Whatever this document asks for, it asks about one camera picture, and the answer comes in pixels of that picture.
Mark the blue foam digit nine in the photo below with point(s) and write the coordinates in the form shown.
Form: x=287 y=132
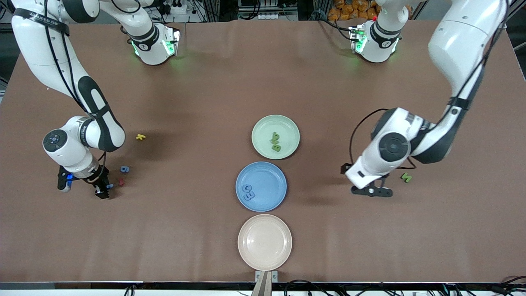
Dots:
x=128 y=169

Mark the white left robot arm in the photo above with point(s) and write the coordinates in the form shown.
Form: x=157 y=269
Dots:
x=390 y=148

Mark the blue plate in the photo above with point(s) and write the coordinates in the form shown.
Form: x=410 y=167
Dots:
x=267 y=203

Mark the white power strip with plugs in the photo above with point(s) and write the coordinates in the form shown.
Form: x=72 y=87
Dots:
x=181 y=8

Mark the green foam letter N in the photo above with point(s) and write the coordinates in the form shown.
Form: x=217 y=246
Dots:
x=406 y=177

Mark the orange packaged goods pile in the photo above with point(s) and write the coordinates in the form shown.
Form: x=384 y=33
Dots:
x=349 y=10

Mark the green foam letter B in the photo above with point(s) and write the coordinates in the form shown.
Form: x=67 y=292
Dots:
x=276 y=146

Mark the brown table cover sheet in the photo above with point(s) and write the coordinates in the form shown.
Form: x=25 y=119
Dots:
x=82 y=246

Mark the blue foam letter m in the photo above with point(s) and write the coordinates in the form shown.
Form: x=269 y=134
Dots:
x=249 y=196

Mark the light green plate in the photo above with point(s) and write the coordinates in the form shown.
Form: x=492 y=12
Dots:
x=263 y=127

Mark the blue foam letter G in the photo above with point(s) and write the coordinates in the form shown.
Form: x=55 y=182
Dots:
x=244 y=188

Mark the grey camera pole bracket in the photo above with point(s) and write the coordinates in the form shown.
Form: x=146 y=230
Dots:
x=266 y=283

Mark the beige plate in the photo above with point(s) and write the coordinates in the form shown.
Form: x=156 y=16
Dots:
x=265 y=242

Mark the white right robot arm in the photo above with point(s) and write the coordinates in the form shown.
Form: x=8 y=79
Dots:
x=70 y=152

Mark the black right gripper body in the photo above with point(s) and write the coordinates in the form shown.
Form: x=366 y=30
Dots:
x=95 y=181

